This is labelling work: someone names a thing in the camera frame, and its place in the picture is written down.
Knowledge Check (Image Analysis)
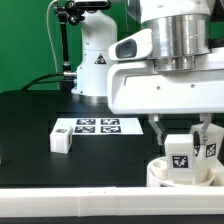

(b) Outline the white marker sheet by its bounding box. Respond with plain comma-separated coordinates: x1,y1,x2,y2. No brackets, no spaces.
53,118,143,135

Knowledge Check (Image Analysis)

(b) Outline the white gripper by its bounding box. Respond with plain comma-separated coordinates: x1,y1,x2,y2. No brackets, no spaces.
107,28,224,148

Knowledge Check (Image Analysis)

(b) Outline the white cable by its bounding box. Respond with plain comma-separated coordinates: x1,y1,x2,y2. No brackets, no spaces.
45,0,62,74

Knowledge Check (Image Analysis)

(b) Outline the white front wall rail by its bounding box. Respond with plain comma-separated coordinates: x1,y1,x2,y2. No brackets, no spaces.
0,187,224,218

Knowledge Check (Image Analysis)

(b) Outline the white round stool seat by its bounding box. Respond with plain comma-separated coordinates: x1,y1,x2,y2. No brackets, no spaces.
146,157,215,187

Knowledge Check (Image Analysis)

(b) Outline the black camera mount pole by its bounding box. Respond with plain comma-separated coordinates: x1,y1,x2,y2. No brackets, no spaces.
53,0,86,79

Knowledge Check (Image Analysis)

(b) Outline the black cable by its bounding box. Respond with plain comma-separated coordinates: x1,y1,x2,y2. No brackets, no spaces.
21,73,78,92

